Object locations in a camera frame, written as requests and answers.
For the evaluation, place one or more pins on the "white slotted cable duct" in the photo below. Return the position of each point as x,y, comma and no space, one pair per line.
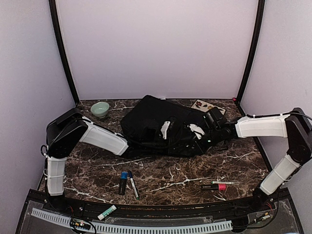
137,226

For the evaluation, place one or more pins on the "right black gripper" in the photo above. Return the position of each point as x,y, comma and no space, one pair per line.
201,149

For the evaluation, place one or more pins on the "wrist white camera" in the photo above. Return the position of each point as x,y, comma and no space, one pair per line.
196,130
167,126

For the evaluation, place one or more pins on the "thin white green pen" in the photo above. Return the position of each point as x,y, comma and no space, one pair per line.
225,182

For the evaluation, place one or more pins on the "right black frame post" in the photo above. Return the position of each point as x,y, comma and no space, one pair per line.
252,51

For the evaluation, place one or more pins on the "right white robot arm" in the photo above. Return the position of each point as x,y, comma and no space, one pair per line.
294,126

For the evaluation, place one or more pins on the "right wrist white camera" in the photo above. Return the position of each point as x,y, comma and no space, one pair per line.
196,130

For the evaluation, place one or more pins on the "black frame post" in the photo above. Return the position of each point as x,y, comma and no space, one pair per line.
61,50
252,51

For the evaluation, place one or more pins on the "floral square plate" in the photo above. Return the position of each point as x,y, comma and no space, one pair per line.
205,106

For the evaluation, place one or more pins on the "pink cap black highlighter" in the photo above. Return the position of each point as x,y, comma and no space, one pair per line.
213,187

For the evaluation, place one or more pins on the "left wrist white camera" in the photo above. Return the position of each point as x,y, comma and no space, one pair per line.
167,126

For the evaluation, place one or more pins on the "blue cap white pen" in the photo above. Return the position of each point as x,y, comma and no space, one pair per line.
133,185

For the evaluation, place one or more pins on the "black student backpack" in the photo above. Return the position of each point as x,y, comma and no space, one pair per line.
151,111

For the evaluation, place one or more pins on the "small green circuit board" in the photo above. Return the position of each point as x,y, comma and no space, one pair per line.
79,225

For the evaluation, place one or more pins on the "pale green ceramic bowl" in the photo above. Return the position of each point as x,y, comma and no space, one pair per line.
100,109

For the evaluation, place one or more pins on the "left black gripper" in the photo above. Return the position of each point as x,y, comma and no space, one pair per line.
168,142

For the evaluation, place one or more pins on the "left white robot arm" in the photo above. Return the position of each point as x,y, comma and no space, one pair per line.
66,131

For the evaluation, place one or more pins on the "blue cap black highlighter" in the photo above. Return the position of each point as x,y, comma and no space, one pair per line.
122,183

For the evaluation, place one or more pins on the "black front table rail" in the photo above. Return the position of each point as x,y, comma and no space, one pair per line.
226,209

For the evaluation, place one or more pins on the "left black frame post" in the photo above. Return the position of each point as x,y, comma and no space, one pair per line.
61,50

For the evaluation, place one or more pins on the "white green glue stick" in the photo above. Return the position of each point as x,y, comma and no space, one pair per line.
106,212

